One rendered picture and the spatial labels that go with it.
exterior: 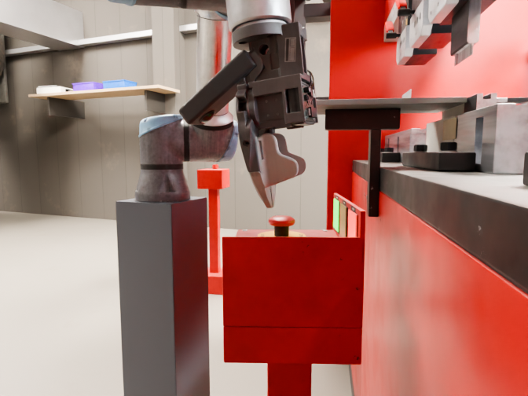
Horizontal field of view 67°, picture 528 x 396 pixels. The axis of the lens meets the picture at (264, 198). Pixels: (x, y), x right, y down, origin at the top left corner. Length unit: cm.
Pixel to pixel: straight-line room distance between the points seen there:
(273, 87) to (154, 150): 67
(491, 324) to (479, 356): 3
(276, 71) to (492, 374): 36
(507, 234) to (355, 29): 154
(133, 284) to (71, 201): 517
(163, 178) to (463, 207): 86
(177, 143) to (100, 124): 477
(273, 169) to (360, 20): 135
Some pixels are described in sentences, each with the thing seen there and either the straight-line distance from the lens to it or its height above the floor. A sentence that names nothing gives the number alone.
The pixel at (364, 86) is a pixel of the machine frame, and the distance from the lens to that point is 171.
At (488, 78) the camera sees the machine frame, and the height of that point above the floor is 119.
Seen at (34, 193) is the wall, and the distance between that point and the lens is 684.
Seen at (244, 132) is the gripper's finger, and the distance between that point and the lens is 46.
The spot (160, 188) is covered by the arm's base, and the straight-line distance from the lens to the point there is 108.
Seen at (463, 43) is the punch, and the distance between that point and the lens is 86.
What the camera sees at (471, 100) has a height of 99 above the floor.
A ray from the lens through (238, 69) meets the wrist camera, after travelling 49.
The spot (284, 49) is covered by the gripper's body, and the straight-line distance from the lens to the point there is 48.
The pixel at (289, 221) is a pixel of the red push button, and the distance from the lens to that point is 58.
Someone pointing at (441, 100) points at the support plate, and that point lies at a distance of 78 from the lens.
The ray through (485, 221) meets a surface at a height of 86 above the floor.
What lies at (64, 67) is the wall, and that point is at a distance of 636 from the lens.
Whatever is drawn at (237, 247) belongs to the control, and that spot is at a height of 80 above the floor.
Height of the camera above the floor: 90
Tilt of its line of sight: 6 degrees down
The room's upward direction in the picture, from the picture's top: straight up
